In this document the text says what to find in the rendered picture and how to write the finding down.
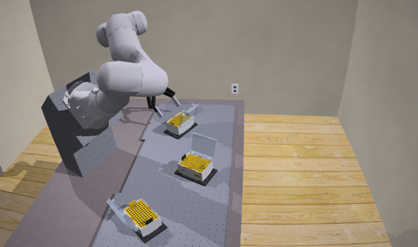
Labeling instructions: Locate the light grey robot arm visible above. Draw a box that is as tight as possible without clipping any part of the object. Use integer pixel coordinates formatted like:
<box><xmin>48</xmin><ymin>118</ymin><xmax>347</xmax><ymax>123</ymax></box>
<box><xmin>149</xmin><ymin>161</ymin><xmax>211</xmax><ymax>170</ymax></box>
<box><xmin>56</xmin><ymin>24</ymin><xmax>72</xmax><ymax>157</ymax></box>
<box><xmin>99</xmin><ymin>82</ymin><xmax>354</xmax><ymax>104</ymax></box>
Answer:
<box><xmin>63</xmin><ymin>11</ymin><xmax>168</xmax><ymax>129</ymax></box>

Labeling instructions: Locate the yellow pipette tip rack insert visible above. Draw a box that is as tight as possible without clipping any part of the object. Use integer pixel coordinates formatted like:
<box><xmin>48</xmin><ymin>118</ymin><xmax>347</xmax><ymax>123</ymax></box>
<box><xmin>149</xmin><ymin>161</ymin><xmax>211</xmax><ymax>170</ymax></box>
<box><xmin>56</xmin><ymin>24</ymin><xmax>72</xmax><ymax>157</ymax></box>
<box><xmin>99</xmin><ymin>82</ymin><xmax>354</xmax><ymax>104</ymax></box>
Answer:
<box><xmin>125</xmin><ymin>200</ymin><xmax>158</xmax><ymax>228</ymax></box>
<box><xmin>179</xmin><ymin>154</ymin><xmax>210</xmax><ymax>173</ymax></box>
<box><xmin>167</xmin><ymin>113</ymin><xmax>182</xmax><ymax>127</ymax></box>

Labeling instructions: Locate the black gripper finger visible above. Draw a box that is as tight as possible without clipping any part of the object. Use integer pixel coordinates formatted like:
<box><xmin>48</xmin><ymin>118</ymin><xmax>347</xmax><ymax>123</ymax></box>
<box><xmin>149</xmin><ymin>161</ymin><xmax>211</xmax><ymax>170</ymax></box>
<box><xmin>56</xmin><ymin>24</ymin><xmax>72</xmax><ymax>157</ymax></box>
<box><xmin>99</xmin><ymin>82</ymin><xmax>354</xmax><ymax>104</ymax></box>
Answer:
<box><xmin>146</xmin><ymin>96</ymin><xmax>163</xmax><ymax>118</ymax></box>
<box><xmin>163</xmin><ymin>87</ymin><xmax>180</xmax><ymax>107</ymax></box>

